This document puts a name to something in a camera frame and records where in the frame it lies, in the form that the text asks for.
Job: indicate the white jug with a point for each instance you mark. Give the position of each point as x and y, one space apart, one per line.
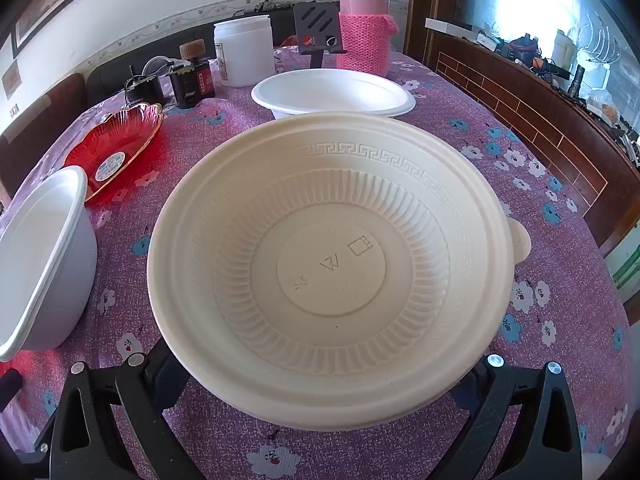
562 47

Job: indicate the small framed picture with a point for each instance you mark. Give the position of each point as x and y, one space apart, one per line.
10 80

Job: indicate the dark bottle with cork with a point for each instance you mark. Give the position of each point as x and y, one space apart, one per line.
192 85

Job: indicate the pink knitted sleeve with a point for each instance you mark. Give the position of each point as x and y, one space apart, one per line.
365 45

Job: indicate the black pump white label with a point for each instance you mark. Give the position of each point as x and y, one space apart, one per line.
145 90

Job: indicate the shallow white foam bowl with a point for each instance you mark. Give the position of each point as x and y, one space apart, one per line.
330 90

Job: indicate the flat white box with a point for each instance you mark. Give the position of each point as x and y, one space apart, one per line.
450 27

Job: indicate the brown armchair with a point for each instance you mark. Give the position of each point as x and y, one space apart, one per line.
55 110

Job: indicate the large framed painting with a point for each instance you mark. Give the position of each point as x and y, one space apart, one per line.
50 10

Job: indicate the cream embossed plastic bowl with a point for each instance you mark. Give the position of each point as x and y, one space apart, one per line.
330 270

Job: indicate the brown cork stopper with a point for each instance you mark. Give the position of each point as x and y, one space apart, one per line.
193 50

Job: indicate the black leather sofa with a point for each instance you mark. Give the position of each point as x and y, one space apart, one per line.
115 75

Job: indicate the purple floral tablecloth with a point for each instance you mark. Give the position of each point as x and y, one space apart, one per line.
450 185

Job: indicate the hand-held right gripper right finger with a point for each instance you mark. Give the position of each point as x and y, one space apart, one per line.
480 385

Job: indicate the white plastic jar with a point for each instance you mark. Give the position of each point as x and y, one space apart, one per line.
245 55

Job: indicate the red glass plate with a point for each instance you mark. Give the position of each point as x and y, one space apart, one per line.
115 135

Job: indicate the clutter of tools on ledge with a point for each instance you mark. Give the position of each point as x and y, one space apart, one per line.
590 95

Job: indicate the green object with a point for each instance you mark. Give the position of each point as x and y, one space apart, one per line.
627 267

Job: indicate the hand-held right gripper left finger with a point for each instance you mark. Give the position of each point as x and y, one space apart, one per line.
160 375

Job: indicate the grey phone stand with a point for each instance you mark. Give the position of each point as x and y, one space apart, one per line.
315 20

